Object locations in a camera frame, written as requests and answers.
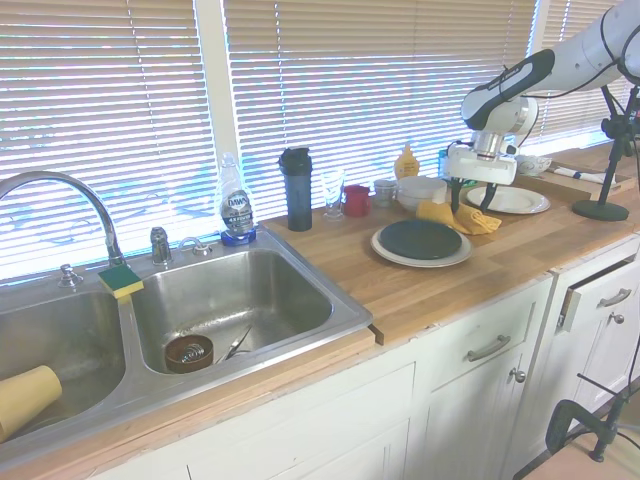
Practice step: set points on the white dinner plate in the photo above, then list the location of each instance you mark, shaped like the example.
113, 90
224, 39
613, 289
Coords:
520, 200

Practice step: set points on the clear glass goblet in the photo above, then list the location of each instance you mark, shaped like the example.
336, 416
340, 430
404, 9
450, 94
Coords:
332, 187

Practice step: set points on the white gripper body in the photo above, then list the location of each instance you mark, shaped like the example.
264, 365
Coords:
482, 167

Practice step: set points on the dark blue plate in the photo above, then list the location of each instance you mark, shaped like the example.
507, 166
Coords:
420, 240

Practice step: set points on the yellow squeeze bottle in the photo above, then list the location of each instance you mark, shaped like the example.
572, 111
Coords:
406, 165

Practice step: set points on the yellow plastic cup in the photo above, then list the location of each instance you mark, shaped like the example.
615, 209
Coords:
25, 400

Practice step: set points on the yellow towel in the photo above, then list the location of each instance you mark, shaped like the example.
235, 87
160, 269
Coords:
470, 220

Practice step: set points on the white counter cabinet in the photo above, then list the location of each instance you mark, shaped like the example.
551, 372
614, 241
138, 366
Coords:
300, 425

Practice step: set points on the white window blind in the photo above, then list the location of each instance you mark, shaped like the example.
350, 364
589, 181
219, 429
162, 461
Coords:
325, 75
100, 100
560, 122

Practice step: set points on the clear plastic container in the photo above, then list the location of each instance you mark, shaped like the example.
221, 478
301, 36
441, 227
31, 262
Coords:
385, 195

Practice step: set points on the dark C-clamp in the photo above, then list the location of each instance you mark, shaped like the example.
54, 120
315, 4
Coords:
557, 425

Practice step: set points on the large beige plate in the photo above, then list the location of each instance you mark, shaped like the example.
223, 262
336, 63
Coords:
425, 263

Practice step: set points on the black round-base stand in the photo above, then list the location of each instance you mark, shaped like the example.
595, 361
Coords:
600, 210

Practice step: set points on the patterned white bowl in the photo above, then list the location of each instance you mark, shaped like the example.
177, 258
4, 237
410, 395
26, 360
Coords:
534, 165

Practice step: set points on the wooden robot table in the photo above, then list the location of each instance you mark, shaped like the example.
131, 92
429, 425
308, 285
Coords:
600, 470

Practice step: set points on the chrome gooseneck faucet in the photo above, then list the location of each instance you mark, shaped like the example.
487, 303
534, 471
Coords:
111, 235

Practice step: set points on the red mug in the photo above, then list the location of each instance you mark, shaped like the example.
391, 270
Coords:
356, 202

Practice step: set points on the stainless steel double sink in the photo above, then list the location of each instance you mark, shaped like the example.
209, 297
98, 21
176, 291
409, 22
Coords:
240, 295

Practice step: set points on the green cardboard box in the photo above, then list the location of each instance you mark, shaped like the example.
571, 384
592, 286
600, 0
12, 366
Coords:
442, 160

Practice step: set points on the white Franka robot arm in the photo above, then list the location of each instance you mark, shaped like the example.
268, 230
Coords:
575, 55

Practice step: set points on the rolled white napkin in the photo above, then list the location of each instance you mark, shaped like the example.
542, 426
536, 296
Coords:
592, 176

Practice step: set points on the brown bowl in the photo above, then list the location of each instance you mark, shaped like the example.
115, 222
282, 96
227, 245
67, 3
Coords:
172, 362

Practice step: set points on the wooden tray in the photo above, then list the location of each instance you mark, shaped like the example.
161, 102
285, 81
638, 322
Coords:
550, 186

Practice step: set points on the black shaker bottle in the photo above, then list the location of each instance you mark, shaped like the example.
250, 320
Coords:
299, 200

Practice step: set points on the round metal cabinet knob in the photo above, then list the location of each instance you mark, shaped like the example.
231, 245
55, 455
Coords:
619, 318
519, 376

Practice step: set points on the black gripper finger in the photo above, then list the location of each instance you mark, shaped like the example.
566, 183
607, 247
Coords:
488, 196
457, 195

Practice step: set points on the clear dish soap bottle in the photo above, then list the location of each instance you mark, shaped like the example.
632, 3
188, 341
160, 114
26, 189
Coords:
237, 205

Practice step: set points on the yellow green sponge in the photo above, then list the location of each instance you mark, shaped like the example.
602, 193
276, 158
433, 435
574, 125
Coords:
120, 282

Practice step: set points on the metal whisk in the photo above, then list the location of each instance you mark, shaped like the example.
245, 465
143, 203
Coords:
192, 352

